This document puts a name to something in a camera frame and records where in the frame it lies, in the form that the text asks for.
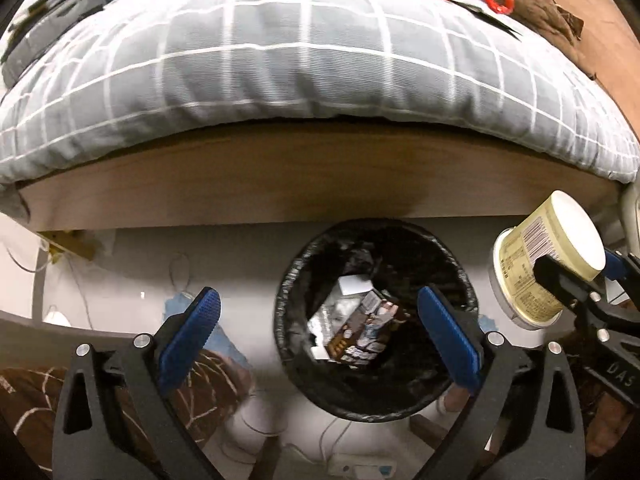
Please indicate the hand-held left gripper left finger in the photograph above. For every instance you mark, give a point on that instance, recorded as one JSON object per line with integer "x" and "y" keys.
{"x": 192, "y": 330}

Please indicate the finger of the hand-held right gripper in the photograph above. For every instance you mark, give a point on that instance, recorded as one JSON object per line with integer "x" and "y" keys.
{"x": 617, "y": 266}
{"x": 560, "y": 280}

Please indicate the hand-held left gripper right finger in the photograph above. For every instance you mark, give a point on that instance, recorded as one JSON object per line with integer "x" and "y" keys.
{"x": 450, "y": 335}

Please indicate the cream paper cup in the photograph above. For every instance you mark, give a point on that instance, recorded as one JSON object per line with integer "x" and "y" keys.
{"x": 530, "y": 240}

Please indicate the black trash bin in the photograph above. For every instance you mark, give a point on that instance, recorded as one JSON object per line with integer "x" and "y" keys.
{"x": 380, "y": 385}

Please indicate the dark snack box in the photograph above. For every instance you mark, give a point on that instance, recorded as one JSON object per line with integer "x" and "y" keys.
{"x": 360, "y": 335}

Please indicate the light blue cloth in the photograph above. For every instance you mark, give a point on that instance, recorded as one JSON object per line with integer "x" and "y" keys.
{"x": 227, "y": 347}

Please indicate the yellow cardboard piece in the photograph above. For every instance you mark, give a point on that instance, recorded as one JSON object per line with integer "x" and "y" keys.
{"x": 70, "y": 245}

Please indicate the white power strip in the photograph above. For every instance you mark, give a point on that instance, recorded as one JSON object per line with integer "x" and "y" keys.
{"x": 360, "y": 470}

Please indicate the brown patterned cloth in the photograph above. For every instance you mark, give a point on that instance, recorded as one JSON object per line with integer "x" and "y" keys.
{"x": 30, "y": 395}

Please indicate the dark flat wrapper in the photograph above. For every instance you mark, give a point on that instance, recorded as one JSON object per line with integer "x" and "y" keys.
{"x": 490, "y": 17}

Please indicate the brown fleece garment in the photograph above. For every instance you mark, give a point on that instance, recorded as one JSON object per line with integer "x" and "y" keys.
{"x": 535, "y": 0}

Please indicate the grey checked bed sheet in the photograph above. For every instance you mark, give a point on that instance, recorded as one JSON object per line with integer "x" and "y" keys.
{"x": 300, "y": 60}

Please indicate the grey bedside cabinet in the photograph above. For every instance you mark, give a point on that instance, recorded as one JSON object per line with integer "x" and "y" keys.
{"x": 60, "y": 15}

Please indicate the wooden bed frame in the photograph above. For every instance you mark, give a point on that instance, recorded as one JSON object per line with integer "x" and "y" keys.
{"x": 250, "y": 180}

